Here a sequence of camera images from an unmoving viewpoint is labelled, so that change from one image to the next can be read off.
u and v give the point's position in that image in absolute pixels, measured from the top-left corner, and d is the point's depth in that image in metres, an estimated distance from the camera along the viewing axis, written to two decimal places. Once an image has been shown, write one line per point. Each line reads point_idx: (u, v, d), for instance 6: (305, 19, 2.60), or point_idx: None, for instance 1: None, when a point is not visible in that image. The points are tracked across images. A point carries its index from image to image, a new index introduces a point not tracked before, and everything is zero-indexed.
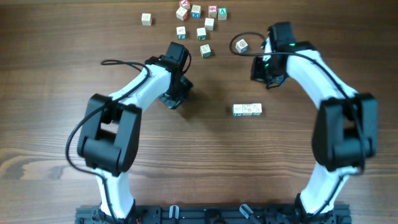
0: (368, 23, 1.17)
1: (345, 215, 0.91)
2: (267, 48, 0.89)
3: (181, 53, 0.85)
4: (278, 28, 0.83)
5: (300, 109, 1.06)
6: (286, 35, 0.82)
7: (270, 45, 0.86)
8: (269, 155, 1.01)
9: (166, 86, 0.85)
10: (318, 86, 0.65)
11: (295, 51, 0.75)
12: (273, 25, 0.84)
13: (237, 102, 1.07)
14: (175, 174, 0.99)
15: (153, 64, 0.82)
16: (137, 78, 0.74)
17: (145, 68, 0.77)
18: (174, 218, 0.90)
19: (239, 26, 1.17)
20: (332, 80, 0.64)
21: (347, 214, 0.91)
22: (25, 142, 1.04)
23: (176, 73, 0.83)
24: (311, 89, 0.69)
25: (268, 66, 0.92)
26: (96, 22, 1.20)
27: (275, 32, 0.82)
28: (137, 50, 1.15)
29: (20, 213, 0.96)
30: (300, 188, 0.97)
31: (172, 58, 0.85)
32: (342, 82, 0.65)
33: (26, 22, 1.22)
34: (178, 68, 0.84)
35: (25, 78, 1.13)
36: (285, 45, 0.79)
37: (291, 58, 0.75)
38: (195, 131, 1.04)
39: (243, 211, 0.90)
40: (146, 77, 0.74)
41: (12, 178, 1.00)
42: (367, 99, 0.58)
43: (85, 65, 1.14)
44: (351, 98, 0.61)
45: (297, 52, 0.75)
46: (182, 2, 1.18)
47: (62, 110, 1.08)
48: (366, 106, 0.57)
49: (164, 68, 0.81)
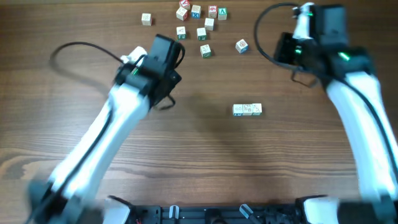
0: (370, 23, 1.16)
1: None
2: (300, 30, 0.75)
3: (168, 51, 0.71)
4: (326, 13, 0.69)
5: (300, 109, 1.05)
6: (333, 26, 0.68)
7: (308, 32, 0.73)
8: (269, 155, 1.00)
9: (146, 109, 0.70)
10: (369, 157, 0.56)
11: (346, 70, 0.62)
12: (321, 8, 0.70)
13: (237, 102, 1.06)
14: (175, 175, 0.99)
15: (134, 72, 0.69)
16: (98, 122, 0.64)
17: (109, 102, 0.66)
18: (174, 218, 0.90)
19: (239, 27, 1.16)
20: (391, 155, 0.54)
21: None
22: (25, 142, 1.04)
23: (158, 84, 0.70)
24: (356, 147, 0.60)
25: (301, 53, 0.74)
26: (96, 22, 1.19)
27: (321, 18, 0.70)
28: (137, 50, 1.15)
29: (20, 213, 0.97)
30: (300, 188, 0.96)
31: (156, 58, 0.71)
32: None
33: (25, 21, 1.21)
34: (161, 79, 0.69)
35: (25, 78, 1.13)
36: (331, 47, 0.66)
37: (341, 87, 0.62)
38: (195, 132, 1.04)
39: (243, 211, 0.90)
40: (109, 119, 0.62)
41: (12, 177, 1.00)
42: None
43: (84, 65, 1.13)
44: None
45: (349, 74, 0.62)
46: (182, 2, 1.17)
47: (62, 111, 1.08)
48: None
49: (145, 79, 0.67)
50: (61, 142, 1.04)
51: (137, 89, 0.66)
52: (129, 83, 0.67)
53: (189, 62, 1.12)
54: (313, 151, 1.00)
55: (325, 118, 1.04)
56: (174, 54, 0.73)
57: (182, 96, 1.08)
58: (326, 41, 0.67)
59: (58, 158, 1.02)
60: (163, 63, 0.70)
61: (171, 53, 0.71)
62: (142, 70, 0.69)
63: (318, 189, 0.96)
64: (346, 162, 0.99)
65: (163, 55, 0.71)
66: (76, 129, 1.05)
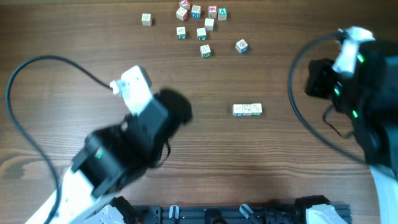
0: (370, 22, 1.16)
1: (346, 215, 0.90)
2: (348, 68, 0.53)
3: (161, 124, 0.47)
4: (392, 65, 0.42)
5: (300, 109, 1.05)
6: (394, 84, 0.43)
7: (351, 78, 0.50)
8: (269, 155, 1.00)
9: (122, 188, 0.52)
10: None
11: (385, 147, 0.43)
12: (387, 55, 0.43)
13: (237, 102, 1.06)
14: (175, 175, 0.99)
15: (100, 144, 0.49)
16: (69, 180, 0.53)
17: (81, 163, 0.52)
18: (174, 218, 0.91)
19: (239, 27, 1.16)
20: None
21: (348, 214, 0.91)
22: (25, 142, 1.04)
23: (136, 170, 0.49)
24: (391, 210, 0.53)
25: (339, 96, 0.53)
26: (96, 22, 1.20)
27: (377, 73, 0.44)
28: (137, 50, 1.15)
29: (20, 213, 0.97)
30: (300, 188, 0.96)
31: (144, 131, 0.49)
32: None
33: (25, 21, 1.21)
34: (140, 163, 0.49)
35: (25, 78, 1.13)
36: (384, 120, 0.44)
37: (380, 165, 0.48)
38: (195, 132, 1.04)
39: (243, 211, 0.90)
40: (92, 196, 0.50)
41: (12, 177, 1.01)
42: None
43: (84, 66, 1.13)
44: None
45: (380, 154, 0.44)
46: (182, 2, 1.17)
47: (62, 111, 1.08)
48: None
49: (114, 167, 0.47)
50: (61, 142, 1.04)
51: (109, 172, 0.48)
52: (101, 161, 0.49)
53: (189, 62, 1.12)
54: (313, 152, 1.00)
55: (325, 117, 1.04)
56: (174, 127, 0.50)
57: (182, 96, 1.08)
58: (377, 106, 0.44)
59: (58, 158, 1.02)
60: (150, 143, 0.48)
61: (166, 128, 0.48)
62: (119, 146, 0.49)
63: (318, 189, 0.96)
64: (346, 162, 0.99)
65: (153, 127, 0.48)
66: (76, 129, 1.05)
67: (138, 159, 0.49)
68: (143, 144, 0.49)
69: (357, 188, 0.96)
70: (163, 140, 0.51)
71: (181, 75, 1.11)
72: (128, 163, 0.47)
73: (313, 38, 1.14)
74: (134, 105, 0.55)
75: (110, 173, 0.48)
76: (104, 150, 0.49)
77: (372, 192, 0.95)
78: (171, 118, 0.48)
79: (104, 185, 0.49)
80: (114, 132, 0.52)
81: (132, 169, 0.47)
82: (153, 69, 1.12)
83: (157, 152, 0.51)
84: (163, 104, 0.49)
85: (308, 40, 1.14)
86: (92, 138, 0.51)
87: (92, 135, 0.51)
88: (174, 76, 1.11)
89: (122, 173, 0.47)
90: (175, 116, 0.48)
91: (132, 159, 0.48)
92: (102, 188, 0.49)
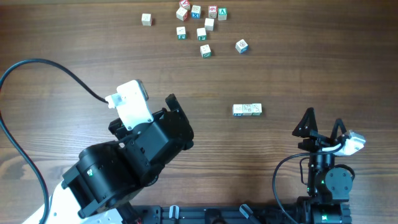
0: (369, 23, 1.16)
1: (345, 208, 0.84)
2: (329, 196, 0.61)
3: (158, 152, 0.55)
4: (312, 211, 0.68)
5: (300, 109, 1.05)
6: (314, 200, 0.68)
7: (319, 193, 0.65)
8: (269, 155, 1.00)
9: (124, 201, 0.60)
10: (342, 180, 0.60)
11: (337, 178, 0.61)
12: (313, 208, 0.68)
13: (237, 102, 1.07)
14: (175, 175, 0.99)
15: (100, 165, 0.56)
16: (69, 173, 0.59)
17: (81, 167, 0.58)
18: (174, 218, 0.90)
19: (239, 27, 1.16)
20: (340, 180, 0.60)
21: (347, 207, 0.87)
22: (25, 142, 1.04)
23: (132, 188, 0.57)
24: (339, 177, 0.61)
25: (322, 187, 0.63)
26: (96, 22, 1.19)
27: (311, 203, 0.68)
28: (137, 50, 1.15)
29: (20, 213, 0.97)
30: (300, 188, 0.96)
31: (142, 154, 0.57)
32: (338, 168, 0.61)
33: (26, 22, 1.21)
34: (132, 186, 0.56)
35: (25, 78, 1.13)
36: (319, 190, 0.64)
37: (342, 170, 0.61)
38: (195, 132, 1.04)
39: (243, 211, 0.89)
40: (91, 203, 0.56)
41: (12, 177, 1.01)
42: (340, 170, 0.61)
43: (85, 66, 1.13)
44: (344, 178, 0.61)
45: (339, 172, 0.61)
46: (182, 2, 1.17)
47: (62, 110, 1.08)
48: (338, 172, 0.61)
49: (108, 188, 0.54)
50: (61, 142, 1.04)
51: (99, 191, 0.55)
52: (92, 178, 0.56)
53: (189, 62, 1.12)
54: None
55: (324, 118, 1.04)
56: (173, 152, 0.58)
57: (182, 96, 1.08)
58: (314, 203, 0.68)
59: (58, 158, 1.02)
60: (147, 164, 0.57)
61: (163, 152, 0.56)
62: (113, 168, 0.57)
63: None
64: (346, 162, 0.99)
65: (150, 155, 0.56)
66: (76, 129, 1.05)
67: (130, 184, 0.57)
68: (139, 164, 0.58)
69: (356, 188, 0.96)
70: (160, 165, 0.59)
71: (181, 75, 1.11)
72: (118, 187, 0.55)
73: (313, 38, 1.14)
74: (128, 117, 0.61)
75: (101, 193, 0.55)
76: (97, 169, 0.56)
77: (372, 191, 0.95)
78: (170, 144, 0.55)
79: (93, 204, 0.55)
80: (110, 150, 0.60)
81: (126, 192, 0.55)
82: (153, 69, 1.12)
83: (150, 175, 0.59)
84: (163, 130, 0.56)
85: (306, 40, 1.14)
86: (87, 155, 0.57)
87: (87, 152, 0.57)
88: (173, 76, 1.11)
89: (111, 196, 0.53)
90: (175, 142, 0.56)
91: (124, 182, 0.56)
92: (90, 207, 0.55)
